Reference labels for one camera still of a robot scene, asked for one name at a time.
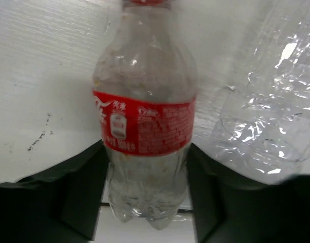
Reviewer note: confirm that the clear bottle white cap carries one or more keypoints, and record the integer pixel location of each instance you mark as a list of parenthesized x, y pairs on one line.
[(263, 131)]

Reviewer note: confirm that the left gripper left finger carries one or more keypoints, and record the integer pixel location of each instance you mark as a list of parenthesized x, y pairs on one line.
[(59, 204)]

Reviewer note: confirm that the red label cola bottle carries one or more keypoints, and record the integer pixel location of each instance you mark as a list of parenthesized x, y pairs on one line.
[(145, 88)]

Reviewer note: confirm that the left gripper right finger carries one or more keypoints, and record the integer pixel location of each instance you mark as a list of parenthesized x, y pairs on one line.
[(228, 207)]

